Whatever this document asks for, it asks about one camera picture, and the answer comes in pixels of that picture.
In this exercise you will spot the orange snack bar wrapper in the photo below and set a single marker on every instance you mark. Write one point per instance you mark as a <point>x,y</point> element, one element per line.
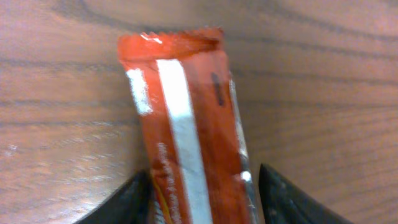
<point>185,97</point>

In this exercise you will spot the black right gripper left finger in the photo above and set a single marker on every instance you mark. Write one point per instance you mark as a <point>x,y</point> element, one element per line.
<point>128,205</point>

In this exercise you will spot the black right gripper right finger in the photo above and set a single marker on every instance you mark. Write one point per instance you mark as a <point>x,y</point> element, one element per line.
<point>284,203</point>

